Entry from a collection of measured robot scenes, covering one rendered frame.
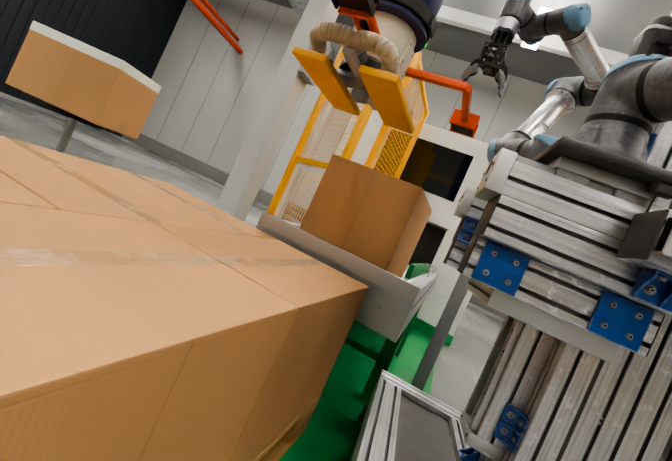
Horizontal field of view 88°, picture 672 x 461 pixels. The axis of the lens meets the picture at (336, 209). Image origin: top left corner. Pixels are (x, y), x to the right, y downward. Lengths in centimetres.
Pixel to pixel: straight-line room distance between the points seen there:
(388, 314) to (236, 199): 143
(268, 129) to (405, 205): 132
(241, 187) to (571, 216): 197
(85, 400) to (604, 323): 82
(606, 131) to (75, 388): 89
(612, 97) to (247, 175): 197
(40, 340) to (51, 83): 239
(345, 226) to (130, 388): 110
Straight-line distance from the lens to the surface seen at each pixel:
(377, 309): 132
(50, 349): 37
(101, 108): 249
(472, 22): 965
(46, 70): 275
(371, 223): 137
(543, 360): 108
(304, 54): 95
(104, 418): 41
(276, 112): 243
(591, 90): 167
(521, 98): 1130
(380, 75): 85
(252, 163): 240
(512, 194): 79
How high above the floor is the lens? 73
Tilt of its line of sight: level
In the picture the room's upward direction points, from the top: 24 degrees clockwise
